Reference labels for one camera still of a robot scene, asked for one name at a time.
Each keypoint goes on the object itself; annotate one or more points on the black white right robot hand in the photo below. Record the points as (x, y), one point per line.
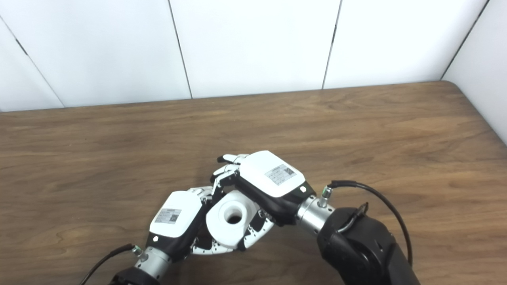
(269, 174)

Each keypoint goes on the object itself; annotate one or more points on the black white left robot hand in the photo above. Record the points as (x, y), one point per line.
(174, 221)

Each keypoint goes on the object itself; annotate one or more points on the round white piece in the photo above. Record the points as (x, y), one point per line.
(220, 227)

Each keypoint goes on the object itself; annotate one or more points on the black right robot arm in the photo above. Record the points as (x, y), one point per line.
(356, 249)

